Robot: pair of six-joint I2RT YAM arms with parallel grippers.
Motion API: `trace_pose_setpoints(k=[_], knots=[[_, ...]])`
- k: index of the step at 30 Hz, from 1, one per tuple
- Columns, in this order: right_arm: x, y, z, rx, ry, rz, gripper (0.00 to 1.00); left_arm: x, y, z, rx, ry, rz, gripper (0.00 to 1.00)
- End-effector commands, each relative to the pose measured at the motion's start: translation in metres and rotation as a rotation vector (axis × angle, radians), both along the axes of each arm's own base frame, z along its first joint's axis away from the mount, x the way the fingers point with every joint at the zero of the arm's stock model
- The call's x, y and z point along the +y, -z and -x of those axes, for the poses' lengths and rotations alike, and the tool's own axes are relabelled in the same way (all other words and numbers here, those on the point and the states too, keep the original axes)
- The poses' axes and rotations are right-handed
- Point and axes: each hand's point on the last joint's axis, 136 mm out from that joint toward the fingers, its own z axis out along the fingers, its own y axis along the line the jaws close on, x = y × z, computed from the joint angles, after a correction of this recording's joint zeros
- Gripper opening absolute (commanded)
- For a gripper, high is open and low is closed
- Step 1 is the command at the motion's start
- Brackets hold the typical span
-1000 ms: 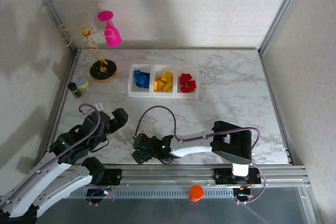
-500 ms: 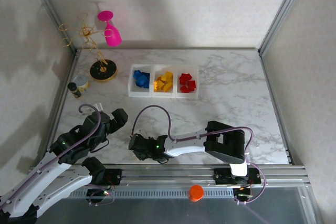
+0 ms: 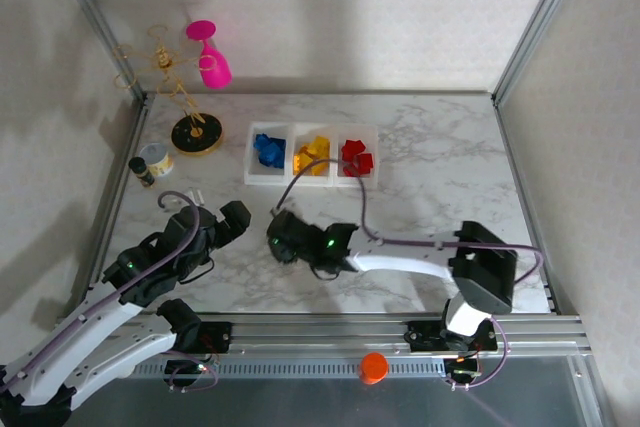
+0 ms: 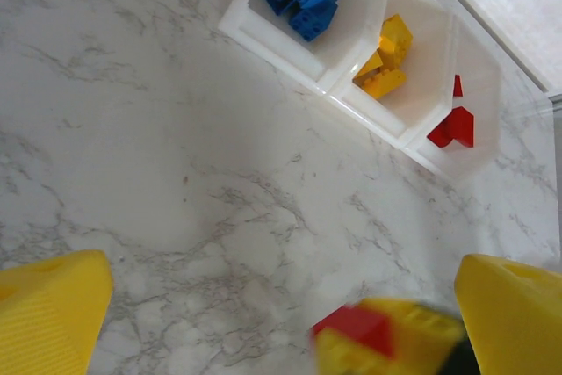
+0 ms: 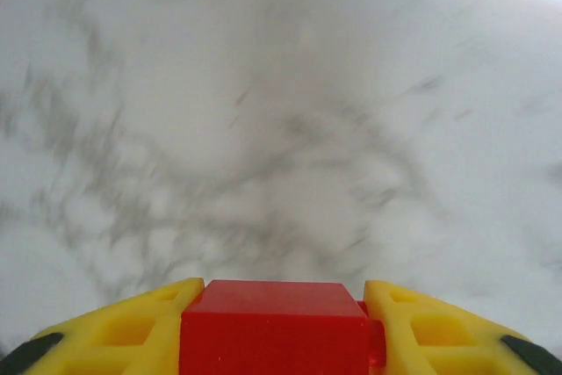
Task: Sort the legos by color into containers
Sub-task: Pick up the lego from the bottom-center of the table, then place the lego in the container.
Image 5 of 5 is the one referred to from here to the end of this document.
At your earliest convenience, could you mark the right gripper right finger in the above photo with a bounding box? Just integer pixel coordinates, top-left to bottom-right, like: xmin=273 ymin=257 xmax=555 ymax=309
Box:
xmin=363 ymin=278 xmax=562 ymax=375

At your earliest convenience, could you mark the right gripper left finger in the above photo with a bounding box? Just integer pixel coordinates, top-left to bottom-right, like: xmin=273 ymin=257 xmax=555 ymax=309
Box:
xmin=0 ymin=277 xmax=206 ymax=375

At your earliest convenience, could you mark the red lego brick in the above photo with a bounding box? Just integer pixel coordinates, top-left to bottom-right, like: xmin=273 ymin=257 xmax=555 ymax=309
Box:
xmin=179 ymin=278 xmax=389 ymax=375

